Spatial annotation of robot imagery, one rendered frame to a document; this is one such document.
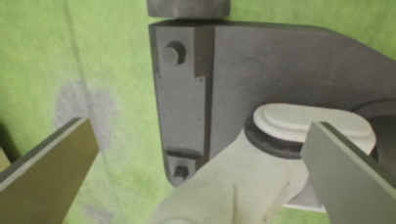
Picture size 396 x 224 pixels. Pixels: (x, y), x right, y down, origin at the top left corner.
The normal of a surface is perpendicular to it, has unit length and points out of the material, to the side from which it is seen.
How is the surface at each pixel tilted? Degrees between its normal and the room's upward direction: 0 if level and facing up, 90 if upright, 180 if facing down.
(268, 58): 0
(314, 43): 0
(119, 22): 0
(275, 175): 90
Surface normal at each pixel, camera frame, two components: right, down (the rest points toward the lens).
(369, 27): -0.22, 0.49
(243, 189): 0.00, -0.86
